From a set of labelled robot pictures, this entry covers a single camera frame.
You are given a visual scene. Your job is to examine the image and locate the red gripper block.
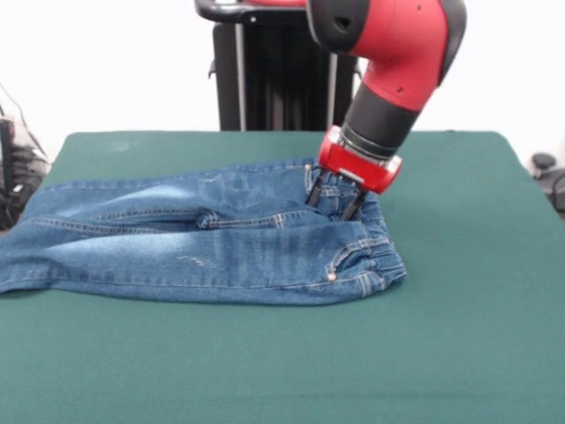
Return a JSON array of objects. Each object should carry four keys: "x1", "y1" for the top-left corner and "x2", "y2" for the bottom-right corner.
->
[{"x1": 305, "y1": 125, "x2": 403, "y2": 223}]

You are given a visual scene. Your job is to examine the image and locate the blue denim jeans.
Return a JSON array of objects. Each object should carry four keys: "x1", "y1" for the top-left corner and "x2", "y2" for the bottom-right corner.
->
[{"x1": 0, "y1": 157, "x2": 408, "y2": 307}]

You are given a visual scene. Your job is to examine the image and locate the dark green table cloth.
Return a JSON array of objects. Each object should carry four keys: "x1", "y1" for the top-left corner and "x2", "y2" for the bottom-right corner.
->
[{"x1": 0, "y1": 130, "x2": 565, "y2": 424}]

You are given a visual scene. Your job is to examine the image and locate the black chair base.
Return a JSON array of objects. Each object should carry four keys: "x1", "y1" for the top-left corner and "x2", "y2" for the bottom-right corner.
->
[{"x1": 531, "y1": 152, "x2": 565, "y2": 220}]

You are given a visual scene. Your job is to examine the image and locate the black electronics box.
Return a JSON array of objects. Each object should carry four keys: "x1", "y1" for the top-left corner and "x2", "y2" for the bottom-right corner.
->
[{"x1": 0, "y1": 117, "x2": 17, "y2": 192}]

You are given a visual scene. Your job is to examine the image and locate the black robot pedestal stand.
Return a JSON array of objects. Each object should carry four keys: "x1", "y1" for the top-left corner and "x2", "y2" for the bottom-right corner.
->
[{"x1": 193, "y1": 0, "x2": 367, "y2": 133}]

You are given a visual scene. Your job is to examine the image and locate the black cable bundle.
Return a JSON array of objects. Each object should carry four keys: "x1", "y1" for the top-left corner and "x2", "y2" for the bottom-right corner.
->
[{"x1": 0, "y1": 143, "x2": 49, "y2": 231}]

